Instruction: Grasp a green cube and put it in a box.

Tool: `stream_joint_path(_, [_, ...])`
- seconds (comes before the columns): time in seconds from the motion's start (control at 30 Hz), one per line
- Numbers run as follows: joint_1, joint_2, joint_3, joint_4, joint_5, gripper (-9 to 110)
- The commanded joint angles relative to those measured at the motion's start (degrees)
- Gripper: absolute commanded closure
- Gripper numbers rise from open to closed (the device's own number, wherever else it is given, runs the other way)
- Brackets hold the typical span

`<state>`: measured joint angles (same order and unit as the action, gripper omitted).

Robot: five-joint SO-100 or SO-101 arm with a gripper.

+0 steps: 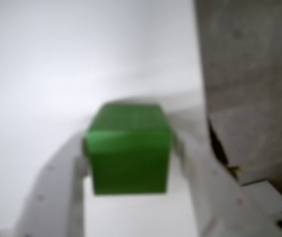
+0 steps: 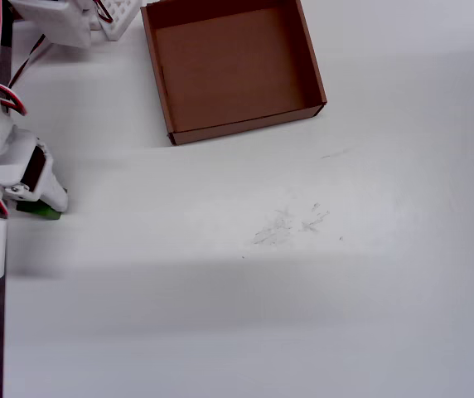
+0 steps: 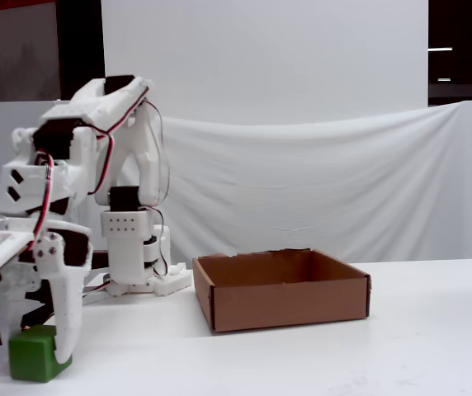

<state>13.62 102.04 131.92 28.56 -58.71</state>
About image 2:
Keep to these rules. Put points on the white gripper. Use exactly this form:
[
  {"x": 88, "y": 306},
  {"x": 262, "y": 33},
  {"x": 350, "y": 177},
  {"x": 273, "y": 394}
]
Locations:
[{"x": 35, "y": 169}]

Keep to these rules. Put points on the green cube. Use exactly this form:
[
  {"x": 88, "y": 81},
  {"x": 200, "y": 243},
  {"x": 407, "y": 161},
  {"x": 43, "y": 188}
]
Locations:
[{"x": 40, "y": 210}]

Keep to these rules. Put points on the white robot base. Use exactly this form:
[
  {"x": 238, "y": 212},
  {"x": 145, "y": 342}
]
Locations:
[{"x": 123, "y": 16}]

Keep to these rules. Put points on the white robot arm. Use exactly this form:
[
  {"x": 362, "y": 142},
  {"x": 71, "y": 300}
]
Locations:
[{"x": 54, "y": 20}]

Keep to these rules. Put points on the brown cardboard box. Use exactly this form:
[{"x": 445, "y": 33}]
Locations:
[{"x": 228, "y": 70}]

